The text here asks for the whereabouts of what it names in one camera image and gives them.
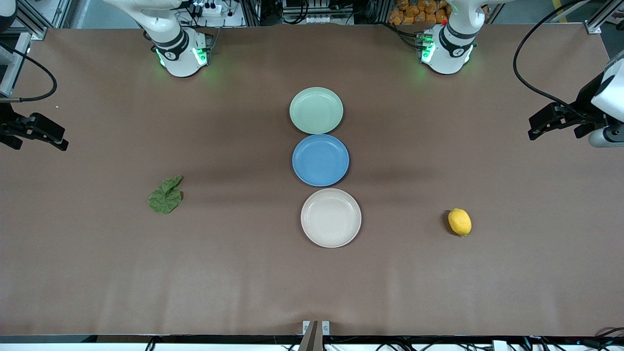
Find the yellow lemon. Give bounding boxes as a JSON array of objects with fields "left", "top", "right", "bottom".
[{"left": 448, "top": 208, "right": 472, "bottom": 237}]

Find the green lettuce leaf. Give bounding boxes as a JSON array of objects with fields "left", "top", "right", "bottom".
[{"left": 147, "top": 175, "right": 185, "bottom": 215}]

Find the bag of orange fruit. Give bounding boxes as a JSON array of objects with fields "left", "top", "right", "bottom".
[{"left": 389, "top": 0, "right": 451, "bottom": 26}]

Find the white power strip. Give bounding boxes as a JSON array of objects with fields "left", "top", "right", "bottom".
[{"left": 193, "top": 0, "right": 224, "bottom": 18}]

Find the brown table cover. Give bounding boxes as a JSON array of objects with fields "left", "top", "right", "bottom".
[{"left": 0, "top": 22, "right": 624, "bottom": 337}]

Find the blue plate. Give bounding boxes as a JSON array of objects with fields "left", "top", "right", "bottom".
[{"left": 292, "top": 134, "right": 350, "bottom": 187}]

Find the light green plate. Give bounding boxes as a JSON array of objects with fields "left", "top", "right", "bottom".
[{"left": 290, "top": 87, "right": 344, "bottom": 135}]

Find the beige plate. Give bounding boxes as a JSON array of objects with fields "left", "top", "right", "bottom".
[{"left": 300, "top": 188, "right": 362, "bottom": 248}]

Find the white equipment box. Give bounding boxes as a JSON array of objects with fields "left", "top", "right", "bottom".
[{"left": 282, "top": 0, "right": 342, "bottom": 25}]

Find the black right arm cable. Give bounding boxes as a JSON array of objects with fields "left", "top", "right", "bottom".
[{"left": 0, "top": 41, "right": 58, "bottom": 103}]

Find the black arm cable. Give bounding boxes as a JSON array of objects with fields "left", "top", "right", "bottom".
[
  {"left": 0, "top": 41, "right": 58, "bottom": 103},
  {"left": 513, "top": 0, "right": 593, "bottom": 110}
]

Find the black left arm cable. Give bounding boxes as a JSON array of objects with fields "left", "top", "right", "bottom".
[{"left": 513, "top": 0, "right": 593, "bottom": 110}]

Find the aluminium frame profile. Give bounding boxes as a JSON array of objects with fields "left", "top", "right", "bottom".
[
  {"left": 12, "top": 0, "right": 49, "bottom": 40},
  {"left": 0, "top": 32, "right": 32, "bottom": 98},
  {"left": 585, "top": 0, "right": 624, "bottom": 35}
]

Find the silver metal mounting bracket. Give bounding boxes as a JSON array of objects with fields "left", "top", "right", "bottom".
[{"left": 302, "top": 320, "right": 331, "bottom": 336}]

